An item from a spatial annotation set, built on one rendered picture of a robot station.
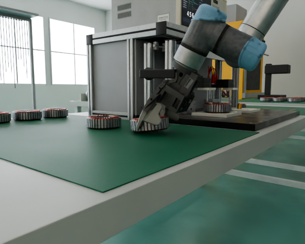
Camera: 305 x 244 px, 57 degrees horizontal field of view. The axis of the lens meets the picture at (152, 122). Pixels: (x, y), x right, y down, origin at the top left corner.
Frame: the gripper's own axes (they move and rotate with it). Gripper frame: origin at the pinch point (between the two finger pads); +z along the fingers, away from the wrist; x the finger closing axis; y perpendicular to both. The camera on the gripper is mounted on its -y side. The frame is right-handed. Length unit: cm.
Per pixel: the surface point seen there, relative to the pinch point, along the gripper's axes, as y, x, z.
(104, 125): -12.3, -2.0, 7.9
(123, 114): -23.7, 24.6, 13.4
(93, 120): -15.9, -3.5, 8.0
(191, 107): -5.4, 44.4, 0.6
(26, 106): -502, 382, 320
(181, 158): 19.4, -22.6, -8.4
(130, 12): -50, 39, -23
